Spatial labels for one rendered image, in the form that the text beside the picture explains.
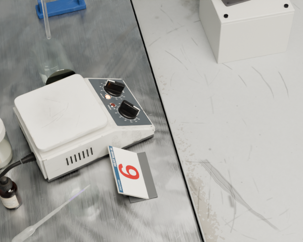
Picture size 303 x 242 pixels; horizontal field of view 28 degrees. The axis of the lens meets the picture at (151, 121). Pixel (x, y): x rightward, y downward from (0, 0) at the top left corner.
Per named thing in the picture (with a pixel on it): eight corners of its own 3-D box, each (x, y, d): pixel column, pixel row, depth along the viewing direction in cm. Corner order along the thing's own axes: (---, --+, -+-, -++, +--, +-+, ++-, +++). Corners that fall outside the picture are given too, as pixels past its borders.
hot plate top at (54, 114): (80, 75, 102) (79, 71, 101) (110, 124, 95) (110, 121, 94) (12, 102, 98) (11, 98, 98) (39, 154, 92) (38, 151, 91)
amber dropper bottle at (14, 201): (7, 191, 97) (-2, 167, 92) (25, 196, 97) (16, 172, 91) (0, 207, 95) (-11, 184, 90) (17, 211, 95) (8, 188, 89)
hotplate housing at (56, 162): (122, 87, 110) (119, 56, 104) (156, 137, 103) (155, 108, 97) (7, 134, 104) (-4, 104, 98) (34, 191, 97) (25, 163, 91)
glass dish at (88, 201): (69, 220, 94) (68, 213, 92) (63, 191, 97) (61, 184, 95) (104, 211, 94) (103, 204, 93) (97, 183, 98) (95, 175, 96)
